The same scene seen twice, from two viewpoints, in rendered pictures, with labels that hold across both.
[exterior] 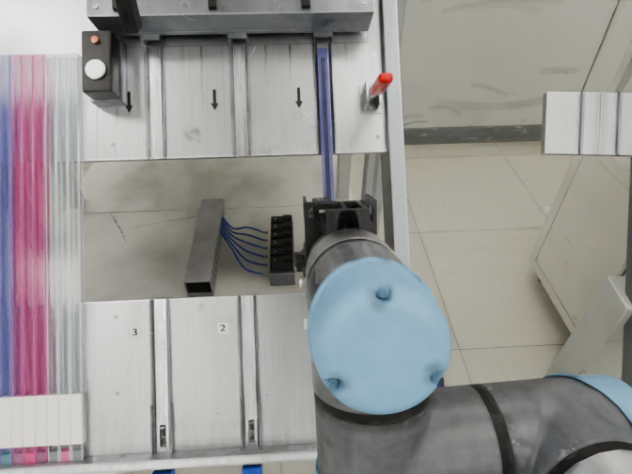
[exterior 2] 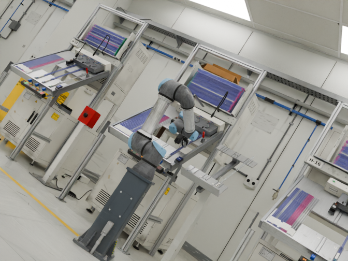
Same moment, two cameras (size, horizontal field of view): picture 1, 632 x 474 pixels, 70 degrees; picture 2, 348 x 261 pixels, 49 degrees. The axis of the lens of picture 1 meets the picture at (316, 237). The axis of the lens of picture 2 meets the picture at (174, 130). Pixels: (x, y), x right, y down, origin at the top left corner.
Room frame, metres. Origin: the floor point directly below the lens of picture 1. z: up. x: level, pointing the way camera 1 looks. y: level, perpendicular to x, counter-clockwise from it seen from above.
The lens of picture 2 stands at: (-2.27, -1.52, 0.63)
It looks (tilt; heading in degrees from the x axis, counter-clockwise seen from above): 6 degrees up; 32
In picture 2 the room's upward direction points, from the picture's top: 33 degrees clockwise
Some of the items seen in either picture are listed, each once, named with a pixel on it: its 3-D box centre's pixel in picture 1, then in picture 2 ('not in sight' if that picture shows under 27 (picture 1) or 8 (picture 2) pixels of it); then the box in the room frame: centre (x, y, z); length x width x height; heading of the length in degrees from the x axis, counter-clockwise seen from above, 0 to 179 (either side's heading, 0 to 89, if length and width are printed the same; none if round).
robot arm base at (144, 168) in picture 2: not in sight; (145, 168); (-0.16, -0.20, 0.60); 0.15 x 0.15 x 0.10
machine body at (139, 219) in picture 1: (227, 292); (144, 202); (0.86, 0.26, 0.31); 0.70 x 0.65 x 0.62; 93
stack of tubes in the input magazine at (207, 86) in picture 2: not in sight; (214, 91); (0.74, 0.19, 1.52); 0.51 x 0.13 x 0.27; 93
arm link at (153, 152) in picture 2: not in sight; (154, 153); (-0.16, -0.19, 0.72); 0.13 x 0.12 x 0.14; 96
